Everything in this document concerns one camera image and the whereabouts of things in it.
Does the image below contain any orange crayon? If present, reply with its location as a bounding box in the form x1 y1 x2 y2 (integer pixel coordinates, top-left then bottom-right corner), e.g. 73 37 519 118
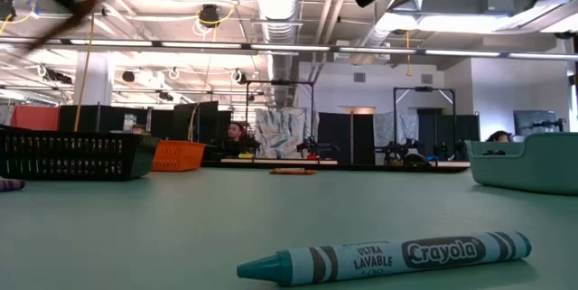
25 0 99 51
268 168 318 176

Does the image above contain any blue-green crayon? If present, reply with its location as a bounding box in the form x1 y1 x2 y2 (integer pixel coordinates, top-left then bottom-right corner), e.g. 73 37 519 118
236 230 533 287

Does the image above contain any ceiling light strip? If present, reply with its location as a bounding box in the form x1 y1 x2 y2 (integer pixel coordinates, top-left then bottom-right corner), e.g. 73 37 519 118
160 41 245 50
338 46 417 54
70 39 154 47
424 48 501 58
250 44 331 52
508 51 578 61

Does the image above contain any yellow hanging plug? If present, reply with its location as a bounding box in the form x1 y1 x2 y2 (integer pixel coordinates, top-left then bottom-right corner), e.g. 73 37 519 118
405 30 415 78

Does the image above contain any white pillar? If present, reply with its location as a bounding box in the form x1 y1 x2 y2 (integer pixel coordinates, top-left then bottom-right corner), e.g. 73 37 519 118
74 50 113 107

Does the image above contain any red partition panel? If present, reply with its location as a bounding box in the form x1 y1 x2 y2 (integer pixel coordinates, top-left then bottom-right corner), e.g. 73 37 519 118
9 104 61 132

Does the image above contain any black partition panel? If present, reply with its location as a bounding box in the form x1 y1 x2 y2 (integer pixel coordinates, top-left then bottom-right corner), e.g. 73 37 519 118
173 101 232 146
318 112 375 165
60 104 150 134

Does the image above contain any white plastic sheet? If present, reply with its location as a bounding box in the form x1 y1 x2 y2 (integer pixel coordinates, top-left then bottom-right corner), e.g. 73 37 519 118
255 108 308 160
373 111 420 146

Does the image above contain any black plastic basket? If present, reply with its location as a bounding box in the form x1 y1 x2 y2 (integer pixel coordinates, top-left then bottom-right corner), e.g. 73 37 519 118
0 125 159 182

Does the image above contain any wooden table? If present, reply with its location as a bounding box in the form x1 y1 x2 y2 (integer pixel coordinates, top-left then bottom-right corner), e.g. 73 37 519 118
219 157 339 166

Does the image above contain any person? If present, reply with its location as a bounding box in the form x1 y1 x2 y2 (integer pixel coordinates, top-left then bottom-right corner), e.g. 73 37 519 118
216 121 262 160
485 129 515 144

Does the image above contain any purple crayon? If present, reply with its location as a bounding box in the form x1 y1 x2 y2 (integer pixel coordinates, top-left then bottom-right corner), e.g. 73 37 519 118
0 178 26 193

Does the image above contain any orange plastic basket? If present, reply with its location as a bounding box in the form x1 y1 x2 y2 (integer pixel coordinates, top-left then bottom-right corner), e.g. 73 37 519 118
151 139 207 173

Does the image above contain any grey computer monitor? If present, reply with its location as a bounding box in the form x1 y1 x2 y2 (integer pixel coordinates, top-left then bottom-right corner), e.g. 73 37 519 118
513 109 557 136

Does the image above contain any pale green plastic bin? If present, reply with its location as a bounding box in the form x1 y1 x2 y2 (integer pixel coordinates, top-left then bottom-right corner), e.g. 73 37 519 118
464 131 578 197

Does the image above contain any green table mat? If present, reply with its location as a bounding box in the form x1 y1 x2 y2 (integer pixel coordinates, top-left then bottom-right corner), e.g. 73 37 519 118
0 165 578 290

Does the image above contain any black ceiling cable reel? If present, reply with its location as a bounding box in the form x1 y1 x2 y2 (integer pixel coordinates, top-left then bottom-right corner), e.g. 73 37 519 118
198 4 221 28

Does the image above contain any black metal table frame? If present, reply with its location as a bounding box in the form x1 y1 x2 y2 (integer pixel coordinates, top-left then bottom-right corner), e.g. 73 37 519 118
200 159 471 173

